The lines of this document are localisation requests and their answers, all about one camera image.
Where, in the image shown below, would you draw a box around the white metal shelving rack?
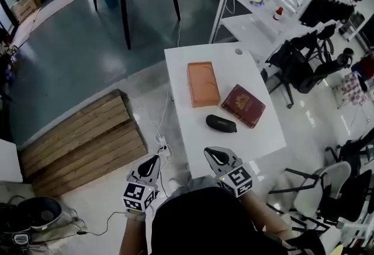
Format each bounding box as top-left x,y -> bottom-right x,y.
208,0 -> 374,71

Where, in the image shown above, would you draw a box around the orange rectangular box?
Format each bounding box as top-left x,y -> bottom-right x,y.
186,61 -> 221,109

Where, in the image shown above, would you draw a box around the black glasses case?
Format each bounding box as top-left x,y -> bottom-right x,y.
205,114 -> 238,134

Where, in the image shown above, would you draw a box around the checkered cloth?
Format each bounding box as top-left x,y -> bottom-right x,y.
332,71 -> 371,109

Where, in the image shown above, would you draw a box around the small red-capped bottle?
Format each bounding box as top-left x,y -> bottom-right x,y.
272,6 -> 285,22

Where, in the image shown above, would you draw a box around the white power strip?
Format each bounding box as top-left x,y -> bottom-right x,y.
155,135 -> 174,161

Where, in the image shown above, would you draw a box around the white power cable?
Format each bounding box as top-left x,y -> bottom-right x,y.
126,90 -> 175,143

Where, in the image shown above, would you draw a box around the dark red book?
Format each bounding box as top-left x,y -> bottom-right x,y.
221,84 -> 266,129

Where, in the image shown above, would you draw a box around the person's left forearm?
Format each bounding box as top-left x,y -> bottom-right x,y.
119,208 -> 147,255

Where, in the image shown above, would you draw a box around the black floor cable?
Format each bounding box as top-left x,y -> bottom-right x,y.
29,210 -> 129,246

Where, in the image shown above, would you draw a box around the white table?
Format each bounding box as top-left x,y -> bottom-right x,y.
164,42 -> 287,180

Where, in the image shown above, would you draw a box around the person's grey trousers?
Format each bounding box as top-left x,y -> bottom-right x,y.
168,175 -> 224,199

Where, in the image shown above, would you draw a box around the person's black shirt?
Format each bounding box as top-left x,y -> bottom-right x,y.
150,186 -> 327,255

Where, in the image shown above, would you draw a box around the person's right forearm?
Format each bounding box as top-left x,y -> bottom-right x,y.
240,188 -> 293,240

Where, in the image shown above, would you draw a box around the round black floor appliance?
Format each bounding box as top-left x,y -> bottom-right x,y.
0,196 -> 63,233

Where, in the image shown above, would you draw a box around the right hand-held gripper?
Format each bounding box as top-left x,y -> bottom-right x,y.
203,146 -> 254,199

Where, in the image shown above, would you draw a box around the brown cardboard box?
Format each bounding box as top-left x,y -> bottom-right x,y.
11,0 -> 42,24

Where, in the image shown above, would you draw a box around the black mesh office chair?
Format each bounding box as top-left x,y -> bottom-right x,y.
315,130 -> 374,224

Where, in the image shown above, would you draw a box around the black office chair with headrest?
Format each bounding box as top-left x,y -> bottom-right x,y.
264,24 -> 355,110

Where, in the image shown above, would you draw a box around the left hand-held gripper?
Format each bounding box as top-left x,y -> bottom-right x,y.
121,155 -> 162,214

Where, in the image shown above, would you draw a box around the white office chair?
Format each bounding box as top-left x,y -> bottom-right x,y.
268,161 -> 352,235

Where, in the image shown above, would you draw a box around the wooden plank steps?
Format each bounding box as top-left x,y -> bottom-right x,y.
18,88 -> 149,199

